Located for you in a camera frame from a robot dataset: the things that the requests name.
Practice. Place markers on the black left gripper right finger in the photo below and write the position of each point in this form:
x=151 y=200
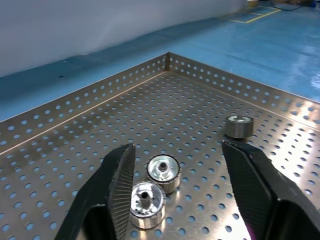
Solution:
x=260 y=190

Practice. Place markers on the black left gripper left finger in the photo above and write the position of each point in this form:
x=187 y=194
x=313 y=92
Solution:
x=120 y=180

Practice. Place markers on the metal roller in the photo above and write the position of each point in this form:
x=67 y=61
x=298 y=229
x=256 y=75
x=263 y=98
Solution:
x=238 y=127
x=147 y=203
x=163 y=172

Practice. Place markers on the perforated steel tray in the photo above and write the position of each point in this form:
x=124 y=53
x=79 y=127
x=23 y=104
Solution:
x=162 y=112

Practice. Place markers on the blue plastic table cover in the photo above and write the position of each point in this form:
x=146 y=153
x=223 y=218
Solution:
x=250 y=50

